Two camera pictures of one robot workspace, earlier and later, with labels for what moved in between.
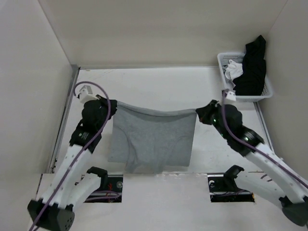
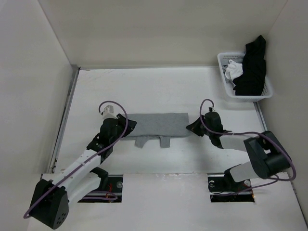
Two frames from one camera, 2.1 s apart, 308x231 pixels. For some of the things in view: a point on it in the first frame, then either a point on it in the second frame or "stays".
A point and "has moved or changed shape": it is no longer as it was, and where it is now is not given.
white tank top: (234, 70) stays
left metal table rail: (64, 120) stays
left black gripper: (113, 107) → (130, 127)
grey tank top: (147, 141) has moved or changed shape
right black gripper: (203, 112) → (194, 127)
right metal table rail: (257, 105) stays
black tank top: (250, 82) stays
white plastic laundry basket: (227, 84) stays
